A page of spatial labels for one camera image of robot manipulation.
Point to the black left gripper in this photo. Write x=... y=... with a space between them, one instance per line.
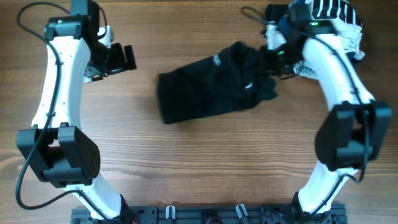
x=120 y=63

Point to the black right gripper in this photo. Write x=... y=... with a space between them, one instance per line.
x=272 y=68

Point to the black t-shirt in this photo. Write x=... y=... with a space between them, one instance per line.
x=228 y=81

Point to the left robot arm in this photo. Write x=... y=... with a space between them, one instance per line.
x=80 y=49

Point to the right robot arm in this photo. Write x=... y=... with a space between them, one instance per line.
x=321 y=40

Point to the black folded garment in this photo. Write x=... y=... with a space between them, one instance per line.
x=275 y=12

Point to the white black striped garment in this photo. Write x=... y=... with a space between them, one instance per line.
x=345 y=20

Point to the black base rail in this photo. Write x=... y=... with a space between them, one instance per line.
x=265 y=214

